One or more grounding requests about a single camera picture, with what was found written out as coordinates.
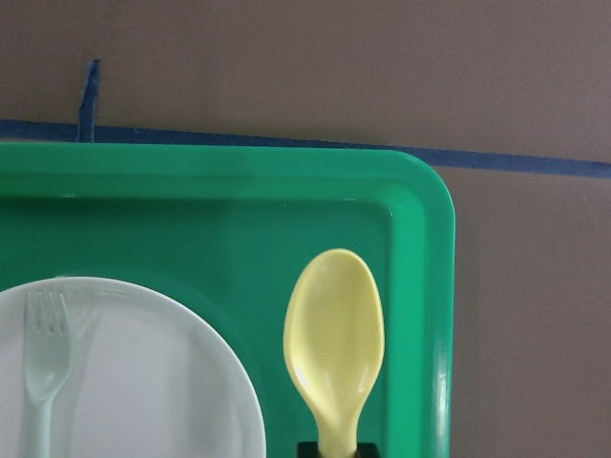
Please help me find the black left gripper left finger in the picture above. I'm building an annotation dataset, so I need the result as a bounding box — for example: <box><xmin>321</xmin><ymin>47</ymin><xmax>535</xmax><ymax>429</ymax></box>
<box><xmin>296</xmin><ymin>441</ymin><xmax>322</xmax><ymax>458</ymax></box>

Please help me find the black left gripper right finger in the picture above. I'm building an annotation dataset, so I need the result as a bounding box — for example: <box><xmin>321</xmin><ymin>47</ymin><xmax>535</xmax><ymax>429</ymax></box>
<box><xmin>355</xmin><ymin>443</ymin><xmax>378</xmax><ymax>458</ymax></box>

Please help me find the pale green plastic fork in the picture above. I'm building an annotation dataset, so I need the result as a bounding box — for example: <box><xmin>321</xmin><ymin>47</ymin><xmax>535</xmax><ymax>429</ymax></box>
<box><xmin>22</xmin><ymin>290</ymin><xmax>72</xmax><ymax>457</ymax></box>

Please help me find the yellow plastic spoon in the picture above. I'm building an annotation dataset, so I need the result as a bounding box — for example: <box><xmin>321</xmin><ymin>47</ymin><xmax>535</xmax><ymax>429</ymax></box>
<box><xmin>283</xmin><ymin>248</ymin><xmax>385</xmax><ymax>457</ymax></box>

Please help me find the white round plate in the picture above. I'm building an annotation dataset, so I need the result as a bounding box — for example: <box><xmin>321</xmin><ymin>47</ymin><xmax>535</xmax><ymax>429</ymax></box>
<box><xmin>1</xmin><ymin>277</ymin><xmax>266</xmax><ymax>457</ymax></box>

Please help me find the horizontal blue tape strip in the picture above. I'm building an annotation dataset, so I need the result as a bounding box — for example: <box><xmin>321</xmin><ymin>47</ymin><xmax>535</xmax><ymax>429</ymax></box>
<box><xmin>1</xmin><ymin>119</ymin><xmax>610</xmax><ymax>179</ymax></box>

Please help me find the green plastic tray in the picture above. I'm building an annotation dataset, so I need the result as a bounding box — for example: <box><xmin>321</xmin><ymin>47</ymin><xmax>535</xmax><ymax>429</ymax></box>
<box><xmin>1</xmin><ymin>143</ymin><xmax>455</xmax><ymax>457</ymax></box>

